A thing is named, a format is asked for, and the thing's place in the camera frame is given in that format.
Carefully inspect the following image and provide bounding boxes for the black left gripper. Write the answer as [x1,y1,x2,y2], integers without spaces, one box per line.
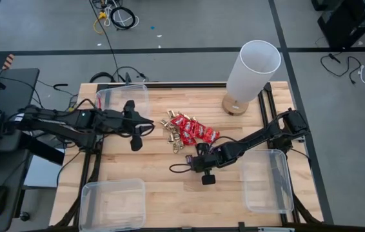
[103,99,155,152]

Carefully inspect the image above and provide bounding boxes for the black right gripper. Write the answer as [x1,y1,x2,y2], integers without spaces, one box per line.
[190,142,227,186]

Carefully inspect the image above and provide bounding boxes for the clear plastic bin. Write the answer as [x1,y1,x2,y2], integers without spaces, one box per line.
[79,179,147,232]
[95,84,150,130]
[241,148,295,214]

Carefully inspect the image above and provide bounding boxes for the white shade wooden base lamp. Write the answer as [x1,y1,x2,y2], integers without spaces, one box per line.
[221,39,282,116]

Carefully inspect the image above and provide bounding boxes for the black desk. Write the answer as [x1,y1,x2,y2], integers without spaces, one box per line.
[0,67,41,232]

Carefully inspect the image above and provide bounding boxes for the orange black striped marker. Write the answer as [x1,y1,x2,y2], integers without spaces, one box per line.
[1,53,15,70]

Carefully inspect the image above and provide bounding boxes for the black equipment cabinet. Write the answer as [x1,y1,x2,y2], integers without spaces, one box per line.
[311,0,365,50]

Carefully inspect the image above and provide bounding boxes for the black left wrist camera cable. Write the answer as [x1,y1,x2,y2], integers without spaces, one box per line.
[117,122,156,139]

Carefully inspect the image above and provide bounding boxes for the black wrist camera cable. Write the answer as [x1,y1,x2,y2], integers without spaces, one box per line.
[169,163,192,174]
[117,122,156,139]

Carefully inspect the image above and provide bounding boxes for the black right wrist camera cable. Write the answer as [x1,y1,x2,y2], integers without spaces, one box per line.
[169,163,192,174]

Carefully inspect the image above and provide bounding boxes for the black cable bundle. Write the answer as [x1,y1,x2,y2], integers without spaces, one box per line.
[88,66,150,84]

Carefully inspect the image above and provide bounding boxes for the long black floor cable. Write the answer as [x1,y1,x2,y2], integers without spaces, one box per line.
[88,0,121,83]

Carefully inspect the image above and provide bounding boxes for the white tangled floor cable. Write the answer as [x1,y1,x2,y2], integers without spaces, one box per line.
[103,0,140,28]

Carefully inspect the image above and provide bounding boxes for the black coiled floor cable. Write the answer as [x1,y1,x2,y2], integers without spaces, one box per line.
[110,6,137,31]

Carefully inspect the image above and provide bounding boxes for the yellow floor cable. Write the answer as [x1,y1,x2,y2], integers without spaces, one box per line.
[92,11,108,35]

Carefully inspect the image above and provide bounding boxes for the black floor cable with plug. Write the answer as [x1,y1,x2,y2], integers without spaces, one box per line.
[319,52,363,86]

